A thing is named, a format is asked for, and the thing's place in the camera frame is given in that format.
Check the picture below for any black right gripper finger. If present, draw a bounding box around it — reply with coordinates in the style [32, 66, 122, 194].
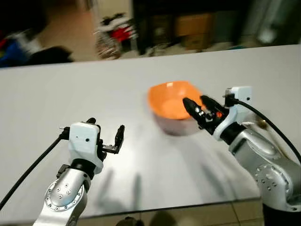
[182, 97, 204, 124]
[200, 95, 222, 113]

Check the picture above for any orange plastic bowl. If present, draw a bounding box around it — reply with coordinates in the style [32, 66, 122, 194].
[147, 81, 204, 137]

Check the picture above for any golden metal spoon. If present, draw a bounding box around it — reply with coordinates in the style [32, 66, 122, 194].
[254, 120, 288, 160]

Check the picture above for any black bag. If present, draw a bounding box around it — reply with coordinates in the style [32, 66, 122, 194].
[27, 46, 74, 65]

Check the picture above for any brown cardboard box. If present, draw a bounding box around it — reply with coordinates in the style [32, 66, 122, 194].
[176, 13, 215, 39]

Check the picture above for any basket with red clothes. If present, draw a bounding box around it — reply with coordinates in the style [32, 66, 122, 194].
[94, 16, 138, 60]

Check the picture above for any black shelf unit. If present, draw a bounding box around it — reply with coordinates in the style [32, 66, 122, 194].
[133, 0, 251, 53]

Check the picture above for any blue bag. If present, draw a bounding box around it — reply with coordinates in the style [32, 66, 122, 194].
[0, 32, 42, 67]

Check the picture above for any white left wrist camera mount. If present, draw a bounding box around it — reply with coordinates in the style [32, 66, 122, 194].
[68, 121, 104, 175]

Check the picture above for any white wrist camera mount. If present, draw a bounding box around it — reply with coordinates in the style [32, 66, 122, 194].
[213, 86, 253, 141]
[68, 121, 104, 175]

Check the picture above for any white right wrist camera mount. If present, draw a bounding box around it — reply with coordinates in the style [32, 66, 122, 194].
[213, 86, 253, 141]

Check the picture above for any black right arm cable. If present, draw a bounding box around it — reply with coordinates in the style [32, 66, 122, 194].
[225, 94, 301, 163]

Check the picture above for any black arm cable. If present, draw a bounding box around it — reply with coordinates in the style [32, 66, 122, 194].
[0, 127, 71, 211]
[225, 94, 301, 163]

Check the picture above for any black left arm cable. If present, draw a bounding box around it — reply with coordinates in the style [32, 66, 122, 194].
[0, 127, 71, 211]

